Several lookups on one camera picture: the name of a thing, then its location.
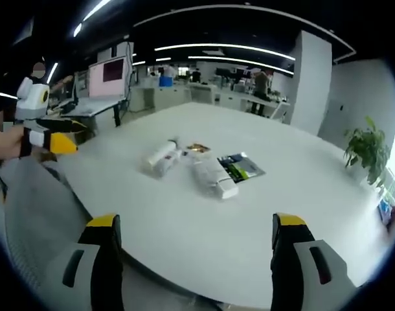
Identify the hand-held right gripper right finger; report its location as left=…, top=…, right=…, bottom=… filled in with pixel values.
left=270, top=212, right=363, bottom=311

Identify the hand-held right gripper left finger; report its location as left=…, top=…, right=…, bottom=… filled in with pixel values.
left=43, top=213, right=124, bottom=311

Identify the white skincare bottle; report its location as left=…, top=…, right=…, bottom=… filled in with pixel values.
left=141, top=138, right=183, bottom=176

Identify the green black skincare sachet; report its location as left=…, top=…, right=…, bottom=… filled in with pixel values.
left=216, top=152, right=267, bottom=184

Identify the white skincare tube dark label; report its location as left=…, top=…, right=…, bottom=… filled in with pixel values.
left=155, top=151, right=186, bottom=180

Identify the small brown snack packet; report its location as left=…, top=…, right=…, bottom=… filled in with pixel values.
left=185, top=142, right=212, bottom=155

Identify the office desk with black legs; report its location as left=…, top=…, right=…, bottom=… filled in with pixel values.
left=59, top=96, right=131, bottom=128

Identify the pink computer monitor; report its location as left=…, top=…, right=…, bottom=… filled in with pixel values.
left=87, top=55, right=129, bottom=100

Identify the grey office chair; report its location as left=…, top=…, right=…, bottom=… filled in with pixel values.
left=2, top=154, right=92, bottom=292

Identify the white background desk row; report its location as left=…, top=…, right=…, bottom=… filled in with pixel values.
left=130, top=83, right=192, bottom=111

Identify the green potted plant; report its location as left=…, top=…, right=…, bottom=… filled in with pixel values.
left=342, top=115, right=392, bottom=188

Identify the long ceiling light strip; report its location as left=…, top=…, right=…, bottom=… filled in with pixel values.
left=153, top=43, right=296, bottom=62

